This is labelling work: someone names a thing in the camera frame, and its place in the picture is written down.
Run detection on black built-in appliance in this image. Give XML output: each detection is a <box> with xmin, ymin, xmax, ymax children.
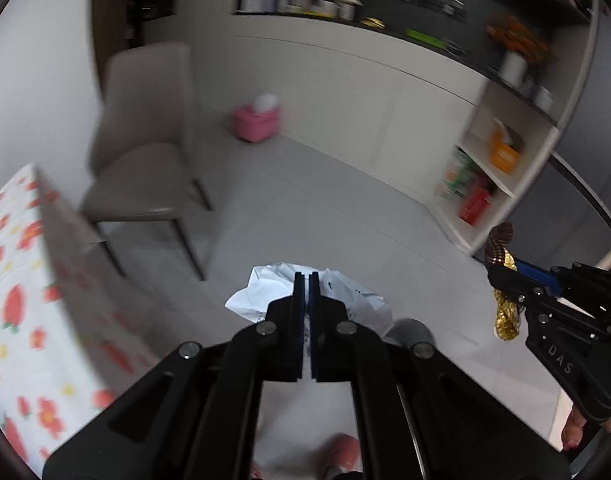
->
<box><xmin>128</xmin><ymin>0</ymin><xmax>177</xmax><ymax>23</ymax></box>

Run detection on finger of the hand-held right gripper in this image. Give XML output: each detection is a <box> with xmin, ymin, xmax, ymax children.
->
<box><xmin>508</xmin><ymin>256</ymin><xmax>611</xmax><ymax>319</ymax></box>
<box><xmin>487</xmin><ymin>264</ymin><xmax>611</xmax><ymax>342</ymax></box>

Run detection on beige dining chair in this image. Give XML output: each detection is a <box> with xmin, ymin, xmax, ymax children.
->
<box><xmin>80</xmin><ymin>42</ymin><xmax>213</xmax><ymax>281</ymax></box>

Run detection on green shelf packets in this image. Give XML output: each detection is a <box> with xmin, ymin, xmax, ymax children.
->
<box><xmin>435</xmin><ymin>147</ymin><xmax>479</xmax><ymax>201</ymax></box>

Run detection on pink slipper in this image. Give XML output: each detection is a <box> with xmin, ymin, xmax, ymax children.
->
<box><xmin>325</xmin><ymin>434</ymin><xmax>361</xmax><ymax>479</ymax></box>

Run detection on gold foil wrapper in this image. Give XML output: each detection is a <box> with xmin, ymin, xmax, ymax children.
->
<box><xmin>485</xmin><ymin>222</ymin><xmax>525</xmax><ymax>342</ymax></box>

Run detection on red shelf box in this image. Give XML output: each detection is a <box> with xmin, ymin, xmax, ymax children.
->
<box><xmin>458</xmin><ymin>187</ymin><xmax>492</xmax><ymax>226</ymax></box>

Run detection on orange shelf box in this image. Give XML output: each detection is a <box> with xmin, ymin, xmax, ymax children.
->
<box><xmin>489</xmin><ymin>120</ymin><xmax>525</xmax><ymax>174</ymax></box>

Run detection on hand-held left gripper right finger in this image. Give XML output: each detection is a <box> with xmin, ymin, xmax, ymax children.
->
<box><xmin>309</xmin><ymin>271</ymin><xmax>571</xmax><ymax>480</ymax></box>

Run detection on pink tissue box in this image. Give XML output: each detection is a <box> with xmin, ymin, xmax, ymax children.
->
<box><xmin>234</xmin><ymin>92</ymin><xmax>282</xmax><ymax>144</ymax></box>

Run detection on white plastic bag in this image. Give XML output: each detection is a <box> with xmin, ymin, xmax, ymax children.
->
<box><xmin>225</xmin><ymin>261</ymin><xmax>393</xmax><ymax>341</ymax></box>

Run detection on white sideboard cabinet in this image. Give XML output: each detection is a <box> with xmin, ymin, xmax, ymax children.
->
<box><xmin>230</xmin><ymin>0</ymin><xmax>601</xmax><ymax>257</ymax></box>

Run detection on row of countertop jars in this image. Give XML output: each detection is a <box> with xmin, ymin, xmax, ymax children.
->
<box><xmin>278</xmin><ymin>0</ymin><xmax>470</xmax><ymax>57</ymax></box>

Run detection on floral strawberry tablecloth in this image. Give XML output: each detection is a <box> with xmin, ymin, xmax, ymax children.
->
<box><xmin>0</xmin><ymin>162</ymin><xmax>156</xmax><ymax>476</ymax></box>

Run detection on person's right hand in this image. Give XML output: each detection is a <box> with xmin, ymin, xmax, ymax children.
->
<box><xmin>560</xmin><ymin>402</ymin><xmax>587</xmax><ymax>453</ymax></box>

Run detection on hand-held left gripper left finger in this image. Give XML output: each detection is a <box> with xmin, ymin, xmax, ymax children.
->
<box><xmin>42</xmin><ymin>271</ymin><xmax>306</xmax><ymax>480</ymax></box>

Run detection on orange flower pot plant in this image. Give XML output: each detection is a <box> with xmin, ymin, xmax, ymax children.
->
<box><xmin>487</xmin><ymin>12</ymin><xmax>555</xmax><ymax>87</ymax></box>

